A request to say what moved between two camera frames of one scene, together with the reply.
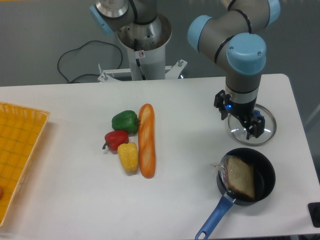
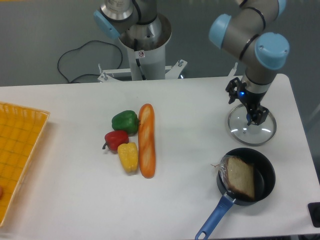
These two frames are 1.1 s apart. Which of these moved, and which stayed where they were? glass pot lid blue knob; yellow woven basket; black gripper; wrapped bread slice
Moved: black gripper
Stayed: wrapped bread slice; glass pot lid blue knob; yellow woven basket
